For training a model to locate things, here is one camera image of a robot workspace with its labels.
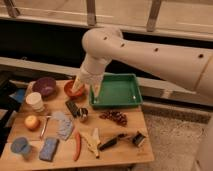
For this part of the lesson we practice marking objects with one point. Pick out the blue sponge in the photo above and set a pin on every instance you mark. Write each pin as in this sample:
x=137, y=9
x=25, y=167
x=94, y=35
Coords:
x=49, y=149

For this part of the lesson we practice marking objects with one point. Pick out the white paper cup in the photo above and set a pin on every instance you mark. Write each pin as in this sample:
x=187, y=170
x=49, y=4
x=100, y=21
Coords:
x=34, y=100

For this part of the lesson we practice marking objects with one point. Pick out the light blue grey towel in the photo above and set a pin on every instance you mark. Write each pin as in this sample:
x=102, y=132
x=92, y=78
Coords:
x=66, y=126

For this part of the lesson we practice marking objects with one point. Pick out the orange red bowl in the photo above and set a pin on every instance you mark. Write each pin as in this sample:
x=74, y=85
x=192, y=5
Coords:
x=68, y=90

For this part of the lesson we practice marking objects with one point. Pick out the blue cloth at edge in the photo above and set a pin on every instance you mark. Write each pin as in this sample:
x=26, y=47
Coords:
x=19, y=95

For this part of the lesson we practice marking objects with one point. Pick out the purple bowl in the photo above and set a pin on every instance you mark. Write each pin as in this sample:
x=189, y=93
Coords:
x=45, y=86

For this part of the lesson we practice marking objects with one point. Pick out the black handled peeler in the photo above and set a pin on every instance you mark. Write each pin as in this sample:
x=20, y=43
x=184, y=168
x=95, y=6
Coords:
x=112, y=142

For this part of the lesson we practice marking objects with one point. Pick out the bunch of red grapes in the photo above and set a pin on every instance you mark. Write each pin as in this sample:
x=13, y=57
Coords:
x=116, y=116

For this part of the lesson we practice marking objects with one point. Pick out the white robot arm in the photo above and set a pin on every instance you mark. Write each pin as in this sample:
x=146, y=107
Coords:
x=187, y=67

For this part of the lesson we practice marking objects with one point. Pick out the wooden table board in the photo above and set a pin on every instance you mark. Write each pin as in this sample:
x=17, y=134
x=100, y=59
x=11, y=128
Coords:
x=122, y=153

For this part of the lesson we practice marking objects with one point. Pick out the small metal cup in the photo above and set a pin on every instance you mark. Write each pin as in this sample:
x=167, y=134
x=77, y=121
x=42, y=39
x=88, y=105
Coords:
x=83, y=114

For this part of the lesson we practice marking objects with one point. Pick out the metal butter knife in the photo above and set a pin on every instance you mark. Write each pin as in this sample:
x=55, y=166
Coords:
x=44, y=126

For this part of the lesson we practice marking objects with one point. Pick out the black side stand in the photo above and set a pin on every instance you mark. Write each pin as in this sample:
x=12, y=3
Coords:
x=9, y=104

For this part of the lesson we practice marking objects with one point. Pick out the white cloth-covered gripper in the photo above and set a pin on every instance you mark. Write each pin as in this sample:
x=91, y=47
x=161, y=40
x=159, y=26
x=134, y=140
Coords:
x=91, y=72

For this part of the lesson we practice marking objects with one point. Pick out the green plastic tray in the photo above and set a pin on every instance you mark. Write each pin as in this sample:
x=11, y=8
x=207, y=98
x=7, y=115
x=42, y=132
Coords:
x=117, y=91

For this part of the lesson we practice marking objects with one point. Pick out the orange carrot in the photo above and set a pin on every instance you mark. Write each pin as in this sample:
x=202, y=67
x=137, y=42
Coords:
x=78, y=146

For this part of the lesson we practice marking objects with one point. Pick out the red yellow apple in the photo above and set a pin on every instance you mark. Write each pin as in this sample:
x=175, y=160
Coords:
x=32, y=122

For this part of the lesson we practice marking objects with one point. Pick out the black binder clip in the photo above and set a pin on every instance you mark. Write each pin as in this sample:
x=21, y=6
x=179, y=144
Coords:
x=138, y=139

